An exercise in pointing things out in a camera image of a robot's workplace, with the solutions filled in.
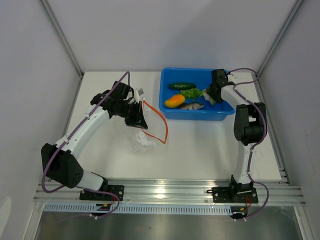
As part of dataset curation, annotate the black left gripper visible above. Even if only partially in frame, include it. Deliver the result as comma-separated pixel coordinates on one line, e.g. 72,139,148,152
114,101,148,130

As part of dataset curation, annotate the clear zip bag orange zipper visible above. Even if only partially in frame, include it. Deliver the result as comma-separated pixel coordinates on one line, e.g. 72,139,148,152
128,97,169,154

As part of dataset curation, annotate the white green cauliflower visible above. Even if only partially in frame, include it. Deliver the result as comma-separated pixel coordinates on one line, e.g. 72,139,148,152
202,89,216,106

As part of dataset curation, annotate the green grape bunch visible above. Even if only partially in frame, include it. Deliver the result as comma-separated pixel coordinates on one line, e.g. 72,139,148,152
180,88,205,100

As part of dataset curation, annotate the yellow orange mango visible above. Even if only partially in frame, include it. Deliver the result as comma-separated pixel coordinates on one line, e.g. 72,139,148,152
164,94,186,109

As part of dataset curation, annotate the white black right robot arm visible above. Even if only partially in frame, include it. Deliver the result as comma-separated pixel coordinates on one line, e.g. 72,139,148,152
204,69,267,204

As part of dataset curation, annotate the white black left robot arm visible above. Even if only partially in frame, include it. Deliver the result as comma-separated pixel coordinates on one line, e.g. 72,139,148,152
41,81,148,200

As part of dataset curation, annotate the blue plastic bin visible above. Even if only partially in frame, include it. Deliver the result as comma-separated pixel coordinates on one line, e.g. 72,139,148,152
158,67,236,121

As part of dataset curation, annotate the grey toy fish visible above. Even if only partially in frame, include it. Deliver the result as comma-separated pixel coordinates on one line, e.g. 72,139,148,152
177,102,204,110

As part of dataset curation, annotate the green cucumber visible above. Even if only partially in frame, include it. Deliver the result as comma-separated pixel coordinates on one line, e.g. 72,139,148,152
168,82,197,90

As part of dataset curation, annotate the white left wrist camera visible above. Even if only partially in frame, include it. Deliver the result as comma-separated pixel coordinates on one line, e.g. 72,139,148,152
133,88,144,103

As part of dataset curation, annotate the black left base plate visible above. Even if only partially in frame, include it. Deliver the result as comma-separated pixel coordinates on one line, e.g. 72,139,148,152
79,184,125,202

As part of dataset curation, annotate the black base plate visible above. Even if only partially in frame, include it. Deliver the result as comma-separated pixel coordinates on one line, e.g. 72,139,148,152
79,184,125,202
206,186,259,204

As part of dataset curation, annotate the aluminium mounting rail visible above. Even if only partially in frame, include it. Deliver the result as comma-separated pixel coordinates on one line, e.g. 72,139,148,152
33,178,306,207

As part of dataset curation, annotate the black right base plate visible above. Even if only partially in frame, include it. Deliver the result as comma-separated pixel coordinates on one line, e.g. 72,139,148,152
206,186,259,204

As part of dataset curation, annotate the right aluminium frame post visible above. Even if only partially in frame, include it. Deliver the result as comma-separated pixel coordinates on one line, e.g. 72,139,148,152
257,0,306,77

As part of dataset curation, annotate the aluminium frame post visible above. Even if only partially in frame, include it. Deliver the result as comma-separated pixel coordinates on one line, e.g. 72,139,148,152
38,0,84,78
257,0,306,77

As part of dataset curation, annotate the white slotted cable duct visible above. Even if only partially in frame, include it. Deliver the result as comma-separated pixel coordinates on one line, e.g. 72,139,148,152
43,202,233,216

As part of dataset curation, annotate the left aluminium frame post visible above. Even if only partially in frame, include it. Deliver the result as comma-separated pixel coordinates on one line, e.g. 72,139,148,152
38,0,84,78

